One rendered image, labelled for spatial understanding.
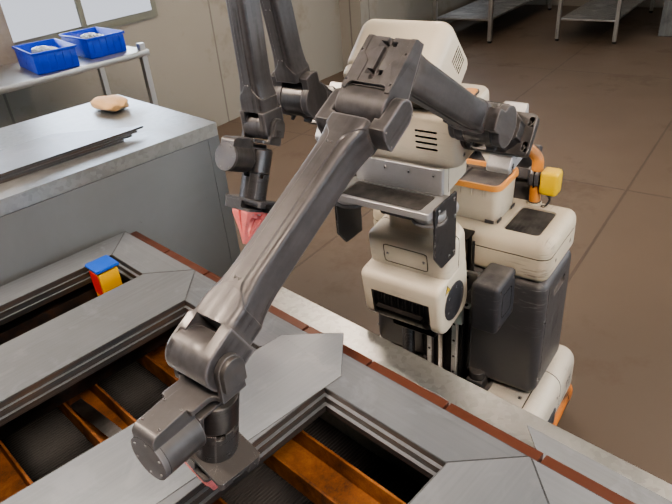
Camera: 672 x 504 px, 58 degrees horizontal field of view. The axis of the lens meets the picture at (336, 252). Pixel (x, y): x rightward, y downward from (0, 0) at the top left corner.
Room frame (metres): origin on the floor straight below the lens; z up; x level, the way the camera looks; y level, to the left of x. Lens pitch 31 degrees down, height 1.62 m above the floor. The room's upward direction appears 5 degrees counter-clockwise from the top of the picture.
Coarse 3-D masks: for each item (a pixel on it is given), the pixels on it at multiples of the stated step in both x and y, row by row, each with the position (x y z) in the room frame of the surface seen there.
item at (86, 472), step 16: (64, 464) 0.70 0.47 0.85; (80, 464) 0.69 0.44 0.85; (96, 464) 0.69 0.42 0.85; (48, 480) 0.67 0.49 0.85; (64, 480) 0.66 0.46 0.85; (80, 480) 0.66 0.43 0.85; (96, 480) 0.66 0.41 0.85; (112, 480) 0.66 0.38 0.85; (64, 496) 0.63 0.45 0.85; (80, 496) 0.63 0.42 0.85; (96, 496) 0.63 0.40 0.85; (112, 496) 0.63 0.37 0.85
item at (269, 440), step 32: (64, 288) 1.28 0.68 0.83; (0, 320) 1.17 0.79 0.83; (160, 320) 1.09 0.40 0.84; (96, 352) 0.99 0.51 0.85; (128, 352) 1.02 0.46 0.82; (32, 384) 0.90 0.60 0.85; (64, 384) 0.93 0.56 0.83; (0, 416) 0.85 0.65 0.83; (288, 416) 0.76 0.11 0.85; (352, 416) 0.76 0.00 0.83; (256, 448) 0.71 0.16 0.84; (384, 448) 0.70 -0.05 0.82; (416, 448) 0.67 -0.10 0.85; (192, 480) 0.64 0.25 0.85
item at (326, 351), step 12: (288, 336) 0.98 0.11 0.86; (300, 336) 0.97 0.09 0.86; (312, 336) 0.97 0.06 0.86; (324, 336) 0.97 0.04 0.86; (300, 348) 0.93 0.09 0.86; (312, 348) 0.93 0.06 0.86; (324, 348) 0.93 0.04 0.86; (336, 348) 0.93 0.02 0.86; (324, 360) 0.89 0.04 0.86; (336, 360) 0.89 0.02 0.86; (336, 372) 0.86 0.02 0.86
